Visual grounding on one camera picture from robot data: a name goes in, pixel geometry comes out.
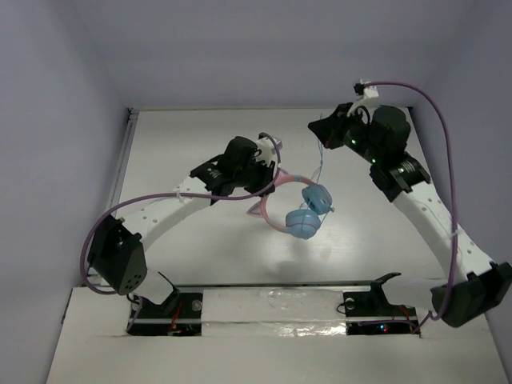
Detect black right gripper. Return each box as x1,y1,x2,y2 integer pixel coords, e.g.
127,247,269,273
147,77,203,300
307,102,382,164

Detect pink blue cat-ear headphones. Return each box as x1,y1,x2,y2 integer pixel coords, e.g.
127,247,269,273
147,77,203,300
246,170,335,241

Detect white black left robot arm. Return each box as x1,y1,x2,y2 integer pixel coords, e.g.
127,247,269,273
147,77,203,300
80,133,282,315

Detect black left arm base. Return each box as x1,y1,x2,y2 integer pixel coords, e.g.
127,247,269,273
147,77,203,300
126,292,203,337

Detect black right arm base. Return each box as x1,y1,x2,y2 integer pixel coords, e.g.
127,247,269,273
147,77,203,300
336,273,420,336

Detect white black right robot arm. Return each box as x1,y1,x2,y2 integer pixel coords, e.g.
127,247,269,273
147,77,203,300
308,103,511,328

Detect white foam front panel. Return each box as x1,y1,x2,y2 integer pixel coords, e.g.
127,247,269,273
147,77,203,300
48,288,507,383

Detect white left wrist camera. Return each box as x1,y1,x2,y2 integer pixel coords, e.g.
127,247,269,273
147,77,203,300
254,134,282,166

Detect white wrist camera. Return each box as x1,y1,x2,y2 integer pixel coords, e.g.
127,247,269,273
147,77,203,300
254,134,282,166
346,82,379,116

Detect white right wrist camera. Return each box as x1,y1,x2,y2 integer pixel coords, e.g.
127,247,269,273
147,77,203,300
346,82,379,116

